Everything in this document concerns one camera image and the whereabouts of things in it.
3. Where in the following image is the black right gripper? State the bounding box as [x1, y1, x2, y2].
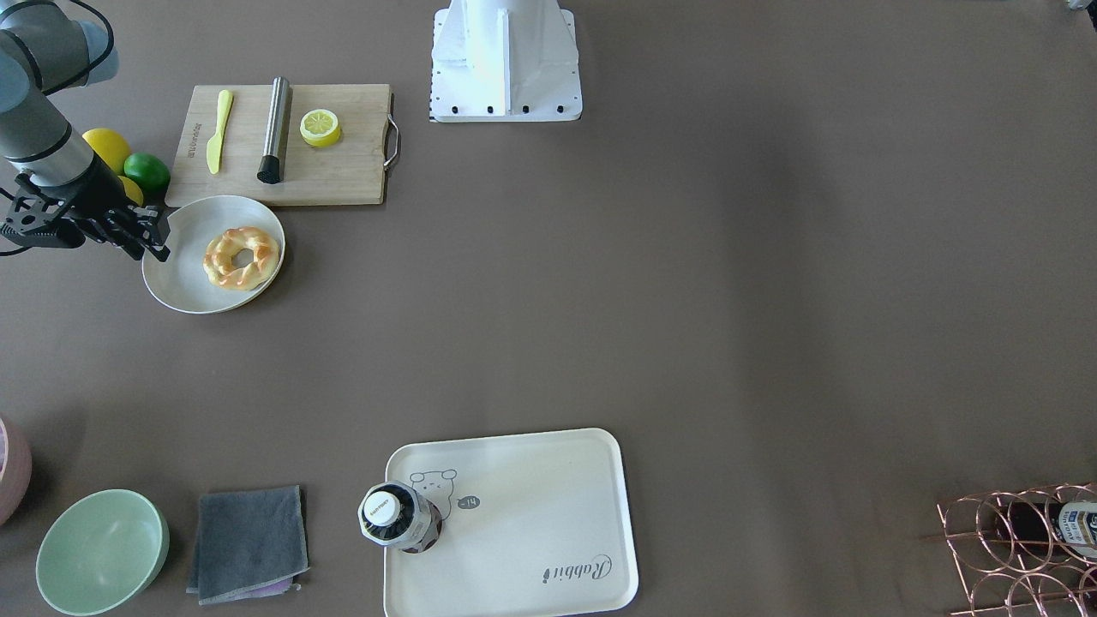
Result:
[43, 162, 170, 262]

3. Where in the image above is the white plate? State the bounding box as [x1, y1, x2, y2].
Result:
[142, 195, 285, 314]

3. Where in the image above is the braided donut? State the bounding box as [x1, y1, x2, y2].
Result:
[202, 226, 281, 291]

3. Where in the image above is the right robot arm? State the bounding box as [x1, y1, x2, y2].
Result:
[1, 1, 170, 261]

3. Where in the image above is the dark tea bottle on tray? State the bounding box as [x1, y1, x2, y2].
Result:
[357, 481, 443, 554]

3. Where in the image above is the cream rabbit tray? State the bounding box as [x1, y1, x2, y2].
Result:
[383, 427, 641, 616]

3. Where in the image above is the yellow lemon lower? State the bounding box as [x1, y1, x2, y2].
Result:
[117, 176, 145, 207]

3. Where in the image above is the yellow lemon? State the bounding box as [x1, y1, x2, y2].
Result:
[117, 176, 145, 207]
[82, 128, 133, 176]

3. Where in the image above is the green lime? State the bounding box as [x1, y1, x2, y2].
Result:
[123, 153, 171, 195]

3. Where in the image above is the yellow lemon upper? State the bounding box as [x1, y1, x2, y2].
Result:
[82, 128, 133, 176]

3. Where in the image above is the steel muddler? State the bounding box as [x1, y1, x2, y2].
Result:
[257, 75, 291, 184]

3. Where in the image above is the yellow plastic knife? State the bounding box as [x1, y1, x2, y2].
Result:
[205, 89, 235, 175]

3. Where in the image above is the half lemon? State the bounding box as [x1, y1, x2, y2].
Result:
[299, 109, 342, 148]

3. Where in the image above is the wooden cutting board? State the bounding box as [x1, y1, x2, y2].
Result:
[165, 83, 399, 207]

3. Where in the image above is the pink bowl with ice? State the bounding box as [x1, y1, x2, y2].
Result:
[1, 416, 33, 524]

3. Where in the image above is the green bowl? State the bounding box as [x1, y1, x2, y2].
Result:
[35, 487, 170, 616]

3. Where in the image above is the grey folded cloth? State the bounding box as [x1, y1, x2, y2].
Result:
[186, 484, 310, 606]

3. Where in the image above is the tea bottle in rack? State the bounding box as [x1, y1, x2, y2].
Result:
[995, 500, 1096, 562]

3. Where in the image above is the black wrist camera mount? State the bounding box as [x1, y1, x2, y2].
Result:
[3, 172, 86, 249]

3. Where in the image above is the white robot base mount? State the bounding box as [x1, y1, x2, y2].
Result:
[429, 1, 584, 123]

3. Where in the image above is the copper wire bottle rack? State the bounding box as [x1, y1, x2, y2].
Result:
[936, 482, 1096, 616]

